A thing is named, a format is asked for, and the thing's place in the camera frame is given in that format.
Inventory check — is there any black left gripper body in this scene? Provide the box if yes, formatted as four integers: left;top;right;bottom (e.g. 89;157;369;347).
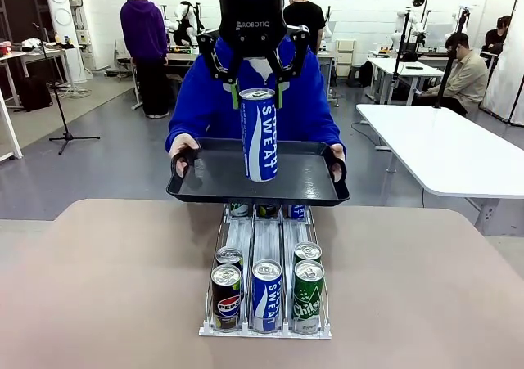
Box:
216;0;287;59

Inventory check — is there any black serving tray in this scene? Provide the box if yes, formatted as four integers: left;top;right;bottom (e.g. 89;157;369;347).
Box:
165;137;351;209

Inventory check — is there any left forearm in blue sleeve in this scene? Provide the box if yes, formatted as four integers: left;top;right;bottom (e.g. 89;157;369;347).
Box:
323;119;347;157

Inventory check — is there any right forearm in blue sleeve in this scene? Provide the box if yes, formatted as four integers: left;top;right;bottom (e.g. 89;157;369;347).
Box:
165;113;198;157

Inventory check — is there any person in blue hoodie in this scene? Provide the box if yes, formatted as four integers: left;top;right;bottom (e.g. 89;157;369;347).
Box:
165;37;347;157

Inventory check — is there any person in black t-shirt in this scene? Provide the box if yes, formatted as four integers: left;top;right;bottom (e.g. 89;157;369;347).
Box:
282;0;328;55

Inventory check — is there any seated person in beige jacket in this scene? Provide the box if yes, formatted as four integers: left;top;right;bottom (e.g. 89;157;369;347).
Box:
417;32;490;116

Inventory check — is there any dark-haired person in black top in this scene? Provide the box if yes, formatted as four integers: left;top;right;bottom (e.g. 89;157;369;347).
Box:
485;16;513;55

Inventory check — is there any person's right hand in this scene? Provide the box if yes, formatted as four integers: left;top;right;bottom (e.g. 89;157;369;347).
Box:
168;133;201;167

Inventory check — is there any person's left hand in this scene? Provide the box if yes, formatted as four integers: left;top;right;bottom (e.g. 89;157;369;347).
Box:
329;143;347;182

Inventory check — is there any white drawer cabinet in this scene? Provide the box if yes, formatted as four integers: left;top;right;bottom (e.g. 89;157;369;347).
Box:
336;38;356;65

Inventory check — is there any black backpack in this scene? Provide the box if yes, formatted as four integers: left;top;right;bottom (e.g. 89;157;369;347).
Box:
359;60;374;88

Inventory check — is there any white desk with dark item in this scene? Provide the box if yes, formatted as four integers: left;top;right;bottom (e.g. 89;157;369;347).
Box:
367;56;445;104

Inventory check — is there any black tripod pole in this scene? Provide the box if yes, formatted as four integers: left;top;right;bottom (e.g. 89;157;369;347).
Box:
433;7;472;109

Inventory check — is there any white tower air conditioner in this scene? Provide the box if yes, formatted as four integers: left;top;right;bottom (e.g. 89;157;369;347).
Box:
43;0;89;84

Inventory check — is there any black microphone stand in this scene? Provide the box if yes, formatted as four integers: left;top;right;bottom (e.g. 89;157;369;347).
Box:
31;20;102;155

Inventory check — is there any clear acrylic can rack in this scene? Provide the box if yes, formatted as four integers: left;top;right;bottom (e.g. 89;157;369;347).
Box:
198;203;333;340

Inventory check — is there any cluttered white desk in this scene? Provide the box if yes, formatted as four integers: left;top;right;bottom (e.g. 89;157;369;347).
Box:
0;43;75;108

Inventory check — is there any large white table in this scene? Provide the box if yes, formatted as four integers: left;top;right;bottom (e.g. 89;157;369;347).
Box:
355;103;524;231

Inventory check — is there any black bag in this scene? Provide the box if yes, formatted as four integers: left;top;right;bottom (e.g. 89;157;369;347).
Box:
18;76;53;112

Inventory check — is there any white partition panel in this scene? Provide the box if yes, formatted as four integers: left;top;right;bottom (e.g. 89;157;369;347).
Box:
478;0;524;124

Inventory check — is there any black camera stand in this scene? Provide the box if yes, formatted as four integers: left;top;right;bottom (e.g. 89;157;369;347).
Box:
386;0;431;104

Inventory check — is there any white table frame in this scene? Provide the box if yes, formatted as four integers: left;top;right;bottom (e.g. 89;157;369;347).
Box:
0;88;24;161

